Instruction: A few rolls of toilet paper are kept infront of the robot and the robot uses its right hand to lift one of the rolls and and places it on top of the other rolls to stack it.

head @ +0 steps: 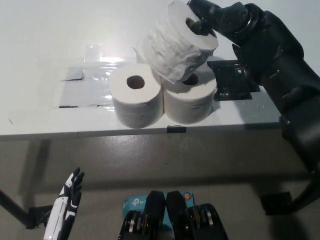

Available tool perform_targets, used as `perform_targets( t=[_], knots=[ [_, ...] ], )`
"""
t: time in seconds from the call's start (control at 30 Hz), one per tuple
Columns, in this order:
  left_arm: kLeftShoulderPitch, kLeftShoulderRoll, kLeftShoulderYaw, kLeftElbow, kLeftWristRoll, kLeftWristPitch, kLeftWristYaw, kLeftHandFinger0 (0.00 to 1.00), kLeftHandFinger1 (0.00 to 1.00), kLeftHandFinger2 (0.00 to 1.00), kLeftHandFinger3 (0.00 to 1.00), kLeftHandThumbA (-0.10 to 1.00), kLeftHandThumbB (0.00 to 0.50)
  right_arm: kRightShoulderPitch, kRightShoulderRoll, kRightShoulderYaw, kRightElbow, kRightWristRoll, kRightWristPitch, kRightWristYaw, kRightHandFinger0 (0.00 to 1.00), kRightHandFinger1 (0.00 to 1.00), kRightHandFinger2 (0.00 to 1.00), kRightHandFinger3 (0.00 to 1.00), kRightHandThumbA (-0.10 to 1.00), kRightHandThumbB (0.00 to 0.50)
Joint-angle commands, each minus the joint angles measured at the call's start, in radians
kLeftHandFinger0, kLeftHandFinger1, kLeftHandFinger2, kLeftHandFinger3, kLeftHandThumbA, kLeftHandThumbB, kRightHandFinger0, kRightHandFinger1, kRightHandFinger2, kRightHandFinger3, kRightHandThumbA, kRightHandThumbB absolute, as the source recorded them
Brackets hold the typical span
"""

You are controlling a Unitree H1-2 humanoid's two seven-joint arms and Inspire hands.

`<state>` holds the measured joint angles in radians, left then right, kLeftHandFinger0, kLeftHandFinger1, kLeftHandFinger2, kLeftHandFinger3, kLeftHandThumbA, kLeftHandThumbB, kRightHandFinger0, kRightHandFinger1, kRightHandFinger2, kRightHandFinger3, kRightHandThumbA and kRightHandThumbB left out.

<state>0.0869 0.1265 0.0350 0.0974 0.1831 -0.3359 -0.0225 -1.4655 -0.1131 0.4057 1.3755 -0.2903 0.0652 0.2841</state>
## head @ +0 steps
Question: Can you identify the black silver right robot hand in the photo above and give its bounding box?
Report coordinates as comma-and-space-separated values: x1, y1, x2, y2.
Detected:
185, 0, 252, 48

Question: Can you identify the small black tape piece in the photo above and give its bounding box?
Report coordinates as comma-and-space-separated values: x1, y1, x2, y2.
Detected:
166, 125, 187, 134

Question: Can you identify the teal tp-link box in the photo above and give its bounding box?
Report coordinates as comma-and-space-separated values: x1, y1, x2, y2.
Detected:
121, 191, 195, 221

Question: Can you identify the large black tape patch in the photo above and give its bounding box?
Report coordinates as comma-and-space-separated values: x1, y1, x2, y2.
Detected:
207, 59, 260, 102

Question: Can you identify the black diagonal table leg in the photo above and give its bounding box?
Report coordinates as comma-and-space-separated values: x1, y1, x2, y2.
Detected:
0, 187, 32, 227
291, 174, 318, 216

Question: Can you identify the grey tape patch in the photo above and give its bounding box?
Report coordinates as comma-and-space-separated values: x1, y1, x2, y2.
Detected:
59, 66, 118, 110

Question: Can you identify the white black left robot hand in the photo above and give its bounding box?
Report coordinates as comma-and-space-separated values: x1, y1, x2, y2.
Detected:
42, 167, 85, 240

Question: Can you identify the taped toilet paper roll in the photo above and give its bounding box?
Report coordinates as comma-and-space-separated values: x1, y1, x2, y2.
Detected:
141, 0, 220, 85

